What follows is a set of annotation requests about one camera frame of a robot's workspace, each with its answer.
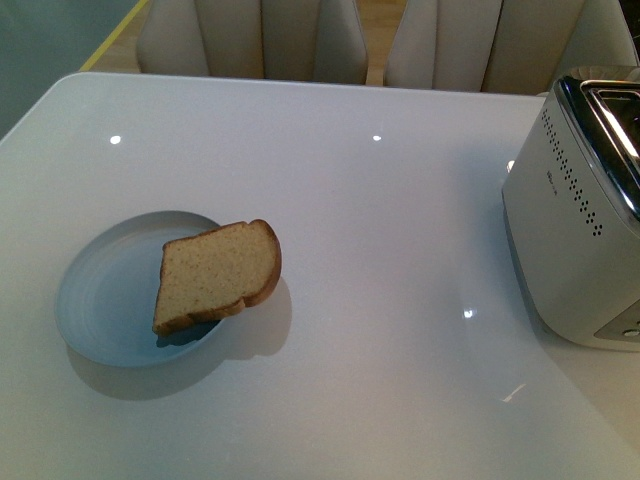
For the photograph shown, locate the beige chair on right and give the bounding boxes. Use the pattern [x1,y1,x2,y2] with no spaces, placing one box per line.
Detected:
[383,0,639,95]

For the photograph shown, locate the beige chair on left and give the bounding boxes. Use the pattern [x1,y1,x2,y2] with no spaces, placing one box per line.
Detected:
[136,1,368,85]

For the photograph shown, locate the slice of toast bread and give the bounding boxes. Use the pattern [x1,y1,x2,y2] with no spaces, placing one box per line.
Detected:
[152,219,282,337]

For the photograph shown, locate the beige chair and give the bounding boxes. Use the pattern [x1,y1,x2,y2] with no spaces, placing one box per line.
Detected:
[383,0,639,95]
[136,1,368,85]

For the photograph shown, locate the light blue round plate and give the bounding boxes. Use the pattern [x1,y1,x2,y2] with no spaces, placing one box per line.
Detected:
[55,211,220,368]

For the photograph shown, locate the silver two-slot toaster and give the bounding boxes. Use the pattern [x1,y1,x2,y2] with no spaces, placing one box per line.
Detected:
[502,66,639,351]

